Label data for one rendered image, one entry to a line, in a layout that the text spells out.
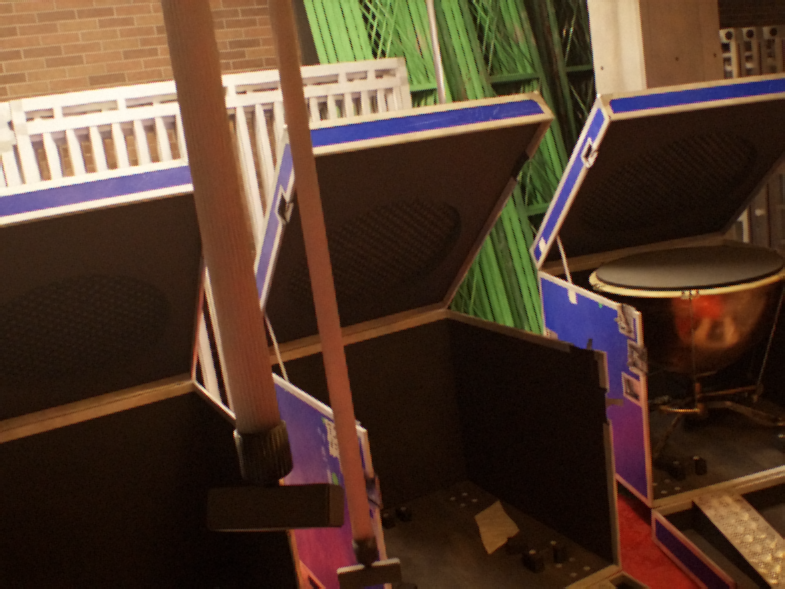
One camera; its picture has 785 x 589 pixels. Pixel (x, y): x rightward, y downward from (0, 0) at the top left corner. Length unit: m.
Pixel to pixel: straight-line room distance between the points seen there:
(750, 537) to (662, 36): 2.49
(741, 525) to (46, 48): 4.18
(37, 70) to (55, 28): 0.26
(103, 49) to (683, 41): 3.19
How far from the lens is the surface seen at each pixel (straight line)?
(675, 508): 3.52
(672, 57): 4.60
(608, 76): 4.57
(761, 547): 3.35
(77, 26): 5.13
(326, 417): 2.57
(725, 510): 3.49
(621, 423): 3.54
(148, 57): 5.20
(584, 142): 3.39
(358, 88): 4.41
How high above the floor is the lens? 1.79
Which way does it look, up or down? 12 degrees down
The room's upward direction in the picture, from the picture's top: 8 degrees counter-clockwise
